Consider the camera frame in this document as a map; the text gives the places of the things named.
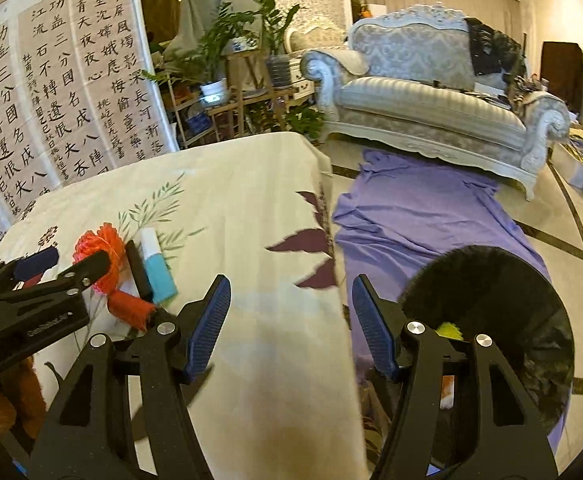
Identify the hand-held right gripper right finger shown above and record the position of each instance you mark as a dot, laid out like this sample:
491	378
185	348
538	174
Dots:
374	330

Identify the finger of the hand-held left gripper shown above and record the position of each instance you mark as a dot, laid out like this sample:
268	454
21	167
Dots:
71	277
36	262

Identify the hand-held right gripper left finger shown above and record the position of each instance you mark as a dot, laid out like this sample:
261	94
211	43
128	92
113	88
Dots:
206	335

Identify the orange pompom toy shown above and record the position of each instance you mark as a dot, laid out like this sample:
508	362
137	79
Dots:
104	250

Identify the black lined trash bin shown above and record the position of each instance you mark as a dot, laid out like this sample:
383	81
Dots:
501	290

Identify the person's left forearm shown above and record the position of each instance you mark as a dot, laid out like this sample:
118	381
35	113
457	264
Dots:
6	400

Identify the black bar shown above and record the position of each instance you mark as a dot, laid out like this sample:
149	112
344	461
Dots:
139	270

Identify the yellow green wrapper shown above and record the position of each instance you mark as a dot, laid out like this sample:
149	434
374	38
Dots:
450	331

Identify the teal and white tube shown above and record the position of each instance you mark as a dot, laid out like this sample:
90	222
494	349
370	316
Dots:
160	272

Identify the orange wrapper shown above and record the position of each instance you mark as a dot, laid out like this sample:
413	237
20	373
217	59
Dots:
447	392

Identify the purple floor cloth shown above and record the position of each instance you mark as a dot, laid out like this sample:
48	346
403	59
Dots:
421	210

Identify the leaf printed tablecloth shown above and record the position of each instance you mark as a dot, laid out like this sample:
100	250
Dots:
251	200

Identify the small floor plant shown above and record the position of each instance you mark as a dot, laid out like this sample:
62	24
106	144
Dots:
305	122

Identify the grey ornate sofa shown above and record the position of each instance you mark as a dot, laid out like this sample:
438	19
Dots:
421	105

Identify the wooden plant stand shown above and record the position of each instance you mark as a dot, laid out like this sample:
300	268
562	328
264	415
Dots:
244	105

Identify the plant in white pot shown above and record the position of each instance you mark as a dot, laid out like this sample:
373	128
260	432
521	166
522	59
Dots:
214	91

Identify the white drawer cabinet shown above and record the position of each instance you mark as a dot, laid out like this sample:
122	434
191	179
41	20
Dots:
302	80

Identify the box of papers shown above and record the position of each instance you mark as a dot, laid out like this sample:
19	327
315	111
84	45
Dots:
579	160

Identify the patterned dark cloth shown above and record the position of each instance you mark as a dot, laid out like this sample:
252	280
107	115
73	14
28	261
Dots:
529	90

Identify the ornate armchair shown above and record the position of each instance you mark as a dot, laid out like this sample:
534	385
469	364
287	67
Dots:
316	40

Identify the black clothing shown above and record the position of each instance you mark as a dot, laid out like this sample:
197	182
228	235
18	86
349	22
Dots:
491	45

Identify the dark wooden cabinet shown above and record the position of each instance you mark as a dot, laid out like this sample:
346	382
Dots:
564	80

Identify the tall potted plant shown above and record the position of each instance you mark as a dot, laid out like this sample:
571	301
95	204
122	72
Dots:
266	15

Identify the calligraphy wall poster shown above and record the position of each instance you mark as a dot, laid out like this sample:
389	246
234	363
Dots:
71	85

